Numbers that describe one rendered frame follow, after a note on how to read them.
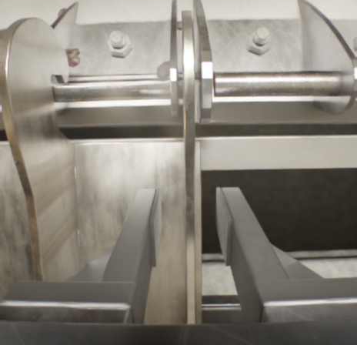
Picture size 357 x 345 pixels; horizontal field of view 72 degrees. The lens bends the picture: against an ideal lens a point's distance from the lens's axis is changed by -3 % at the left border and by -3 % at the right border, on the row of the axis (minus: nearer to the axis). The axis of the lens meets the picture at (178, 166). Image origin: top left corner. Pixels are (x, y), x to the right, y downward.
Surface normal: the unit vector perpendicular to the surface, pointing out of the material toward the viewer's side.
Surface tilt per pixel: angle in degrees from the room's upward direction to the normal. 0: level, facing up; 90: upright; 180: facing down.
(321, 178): 20
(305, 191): 30
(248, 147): 0
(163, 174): 15
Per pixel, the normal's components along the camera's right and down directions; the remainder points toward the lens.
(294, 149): -0.01, 0.30
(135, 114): -0.02, -0.12
